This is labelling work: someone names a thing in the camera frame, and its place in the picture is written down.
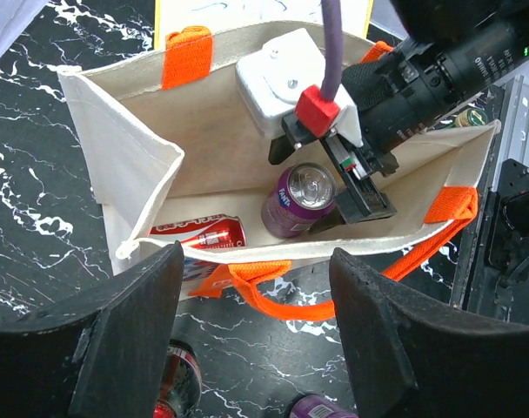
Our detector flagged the purple soda can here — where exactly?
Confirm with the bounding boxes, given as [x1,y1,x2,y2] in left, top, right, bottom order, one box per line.
[261,163,337,238]
[287,394,358,418]

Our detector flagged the glass cola bottle red cap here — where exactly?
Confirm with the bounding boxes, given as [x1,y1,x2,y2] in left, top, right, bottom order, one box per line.
[153,340,203,418]

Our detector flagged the red cola can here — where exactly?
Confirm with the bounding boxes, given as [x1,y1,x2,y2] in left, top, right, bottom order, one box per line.
[149,214,246,250]

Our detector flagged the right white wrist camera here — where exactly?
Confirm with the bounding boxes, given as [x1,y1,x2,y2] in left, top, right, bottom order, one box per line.
[236,27,344,140]

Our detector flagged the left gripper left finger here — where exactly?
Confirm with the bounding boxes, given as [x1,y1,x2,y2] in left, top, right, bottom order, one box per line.
[0,243,184,417]

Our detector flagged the green glass bottle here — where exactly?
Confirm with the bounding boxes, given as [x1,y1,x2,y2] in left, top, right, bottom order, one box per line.
[442,108,488,129]

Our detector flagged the beige canvas bag orange handles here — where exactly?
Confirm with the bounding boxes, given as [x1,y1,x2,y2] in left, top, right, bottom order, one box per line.
[58,21,500,321]

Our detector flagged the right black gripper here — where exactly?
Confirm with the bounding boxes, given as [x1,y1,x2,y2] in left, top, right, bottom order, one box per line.
[268,111,397,225]

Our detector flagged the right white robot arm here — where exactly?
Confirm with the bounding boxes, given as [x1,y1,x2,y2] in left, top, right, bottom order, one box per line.
[269,1,529,233]

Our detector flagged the purple soda can front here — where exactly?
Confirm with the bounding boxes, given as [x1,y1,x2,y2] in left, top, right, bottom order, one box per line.
[287,394,358,418]

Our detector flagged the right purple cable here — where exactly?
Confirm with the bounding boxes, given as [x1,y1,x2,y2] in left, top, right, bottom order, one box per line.
[319,0,345,99]

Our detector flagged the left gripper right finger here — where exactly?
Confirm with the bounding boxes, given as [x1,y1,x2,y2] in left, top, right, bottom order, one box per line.
[329,249,529,417]

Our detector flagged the white board wooden frame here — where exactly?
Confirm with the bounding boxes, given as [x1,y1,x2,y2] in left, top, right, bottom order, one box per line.
[153,0,375,49]

